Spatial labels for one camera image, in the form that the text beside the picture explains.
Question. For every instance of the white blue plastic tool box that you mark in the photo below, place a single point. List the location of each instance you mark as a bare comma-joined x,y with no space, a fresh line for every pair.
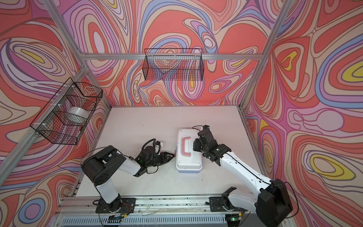
188,160

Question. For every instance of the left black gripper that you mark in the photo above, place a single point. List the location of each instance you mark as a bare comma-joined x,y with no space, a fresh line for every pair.
162,155

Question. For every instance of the black wire basket back wall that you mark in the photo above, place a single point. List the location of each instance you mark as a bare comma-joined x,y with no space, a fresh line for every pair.
173,64

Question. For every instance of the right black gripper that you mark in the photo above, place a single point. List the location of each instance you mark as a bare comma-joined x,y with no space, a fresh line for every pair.
195,145

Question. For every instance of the black wire basket wall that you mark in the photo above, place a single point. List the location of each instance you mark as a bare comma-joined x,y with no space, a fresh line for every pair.
173,64
61,127

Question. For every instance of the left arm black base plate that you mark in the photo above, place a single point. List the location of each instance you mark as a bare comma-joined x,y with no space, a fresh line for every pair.
121,205

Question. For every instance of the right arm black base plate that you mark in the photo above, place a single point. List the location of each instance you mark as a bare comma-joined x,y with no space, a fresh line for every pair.
218,204

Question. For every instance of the aluminium mounting rail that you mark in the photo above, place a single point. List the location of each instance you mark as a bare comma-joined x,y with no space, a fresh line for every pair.
145,205

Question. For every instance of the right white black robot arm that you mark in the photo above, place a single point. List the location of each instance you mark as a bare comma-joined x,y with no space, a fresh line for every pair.
269,199

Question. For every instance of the black wire basket left wall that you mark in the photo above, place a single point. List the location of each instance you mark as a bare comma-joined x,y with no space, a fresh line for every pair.
61,127

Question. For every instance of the grey duct tape roll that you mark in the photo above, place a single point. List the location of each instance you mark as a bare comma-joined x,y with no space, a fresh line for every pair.
80,112

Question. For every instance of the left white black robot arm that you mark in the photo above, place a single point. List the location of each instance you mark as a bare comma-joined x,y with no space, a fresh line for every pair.
100,167

